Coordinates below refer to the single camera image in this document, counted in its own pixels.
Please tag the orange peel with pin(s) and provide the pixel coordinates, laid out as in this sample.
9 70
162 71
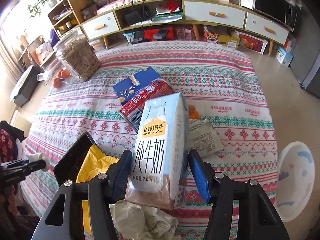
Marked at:
193 112

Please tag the yellow snack packet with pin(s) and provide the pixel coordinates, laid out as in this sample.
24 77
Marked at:
96 165

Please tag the white round bin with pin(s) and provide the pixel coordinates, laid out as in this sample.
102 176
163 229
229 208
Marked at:
297 180

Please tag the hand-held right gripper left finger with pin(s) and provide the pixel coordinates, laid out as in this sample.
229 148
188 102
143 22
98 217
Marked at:
123 172

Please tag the wide white cabinet drawer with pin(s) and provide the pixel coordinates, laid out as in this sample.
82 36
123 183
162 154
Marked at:
215 15

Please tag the grey white printed packet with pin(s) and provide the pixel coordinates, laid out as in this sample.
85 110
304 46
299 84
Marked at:
202 137

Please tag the black microwave oven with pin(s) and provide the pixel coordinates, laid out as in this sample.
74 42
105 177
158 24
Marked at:
272 5

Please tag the dark floral cloth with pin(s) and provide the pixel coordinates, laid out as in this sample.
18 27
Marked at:
7 140

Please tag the clear plastic containers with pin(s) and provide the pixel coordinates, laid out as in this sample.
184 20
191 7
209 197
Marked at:
96 45

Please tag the yellow printed cardboard box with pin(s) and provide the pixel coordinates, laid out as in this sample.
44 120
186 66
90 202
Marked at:
220 38

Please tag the grey white appliance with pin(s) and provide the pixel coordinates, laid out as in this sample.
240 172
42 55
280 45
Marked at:
25 85

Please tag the blue plastic storage bin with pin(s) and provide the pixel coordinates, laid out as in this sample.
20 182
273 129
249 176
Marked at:
132 37

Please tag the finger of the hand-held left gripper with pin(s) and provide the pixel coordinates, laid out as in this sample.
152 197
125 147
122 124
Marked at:
37 165

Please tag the red cardboard box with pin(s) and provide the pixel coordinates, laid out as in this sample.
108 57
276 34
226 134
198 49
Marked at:
157 34

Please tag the small orange fruit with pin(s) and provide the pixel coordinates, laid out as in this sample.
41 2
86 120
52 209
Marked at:
57 82
63 73

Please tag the patterned striped blanket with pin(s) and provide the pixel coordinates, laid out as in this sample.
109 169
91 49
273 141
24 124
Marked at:
225 92

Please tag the grey refrigerator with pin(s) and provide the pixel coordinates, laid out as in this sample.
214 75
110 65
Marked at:
310 67

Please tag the small white cabinet drawer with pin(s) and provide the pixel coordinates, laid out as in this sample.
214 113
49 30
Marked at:
100 26

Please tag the long wooden white cabinet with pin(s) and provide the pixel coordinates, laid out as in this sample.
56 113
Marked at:
160 24

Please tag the white drawer with sticker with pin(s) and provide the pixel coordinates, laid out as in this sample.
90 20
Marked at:
266 27

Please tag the red and green paper pile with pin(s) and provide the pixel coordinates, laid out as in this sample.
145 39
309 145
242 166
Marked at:
168 12

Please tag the black plastic meal tray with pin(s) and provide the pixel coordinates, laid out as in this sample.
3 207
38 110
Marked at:
72 157

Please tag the small white tissue wad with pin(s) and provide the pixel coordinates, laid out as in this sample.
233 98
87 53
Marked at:
35 156

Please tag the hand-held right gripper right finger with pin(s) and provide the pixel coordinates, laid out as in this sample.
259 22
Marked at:
198 175

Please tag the pale blue milk carton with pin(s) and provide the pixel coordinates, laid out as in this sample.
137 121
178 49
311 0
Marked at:
155 142

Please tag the cream paper tissue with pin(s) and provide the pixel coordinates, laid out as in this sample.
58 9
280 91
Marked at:
140 220

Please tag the blue and white box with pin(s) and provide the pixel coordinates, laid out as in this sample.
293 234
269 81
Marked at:
283 55

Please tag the white box with red print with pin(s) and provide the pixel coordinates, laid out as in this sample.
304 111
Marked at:
251 42

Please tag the blue cardboard box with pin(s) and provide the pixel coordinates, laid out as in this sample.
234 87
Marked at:
140 80

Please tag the black electronics box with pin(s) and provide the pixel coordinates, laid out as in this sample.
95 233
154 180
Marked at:
133 18

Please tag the pink patterned box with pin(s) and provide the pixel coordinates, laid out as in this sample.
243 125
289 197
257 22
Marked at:
184 33

